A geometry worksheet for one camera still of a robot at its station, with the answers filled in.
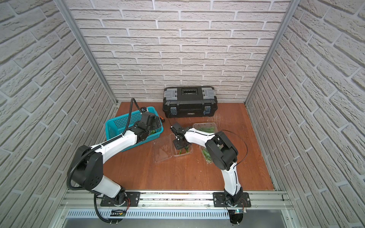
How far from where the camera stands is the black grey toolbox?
99 cm

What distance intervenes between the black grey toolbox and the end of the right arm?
231 mm

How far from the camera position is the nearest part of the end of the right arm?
0.70 metres
